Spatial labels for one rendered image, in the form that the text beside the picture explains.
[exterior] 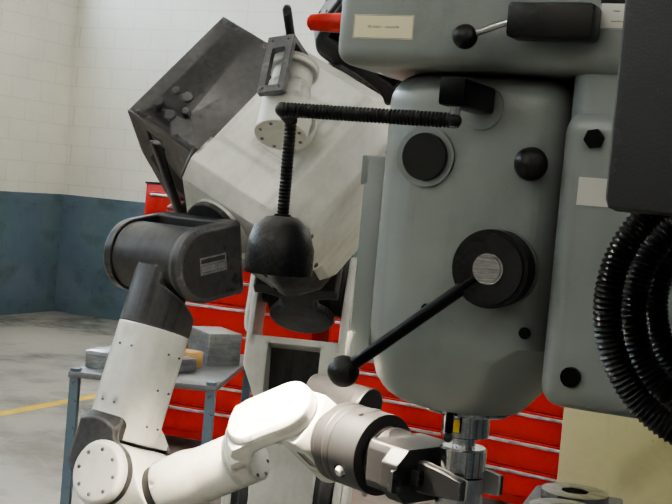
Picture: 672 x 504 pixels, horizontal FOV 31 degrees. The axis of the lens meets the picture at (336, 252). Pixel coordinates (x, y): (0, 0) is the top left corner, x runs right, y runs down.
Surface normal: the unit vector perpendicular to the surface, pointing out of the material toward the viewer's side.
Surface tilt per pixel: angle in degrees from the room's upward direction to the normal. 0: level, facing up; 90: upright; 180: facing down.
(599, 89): 90
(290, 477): 81
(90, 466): 74
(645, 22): 90
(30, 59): 90
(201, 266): 90
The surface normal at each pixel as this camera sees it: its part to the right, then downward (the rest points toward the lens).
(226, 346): 0.47, 0.09
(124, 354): -0.48, -0.28
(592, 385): -0.43, 0.01
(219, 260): 0.76, 0.10
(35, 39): 0.90, 0.10
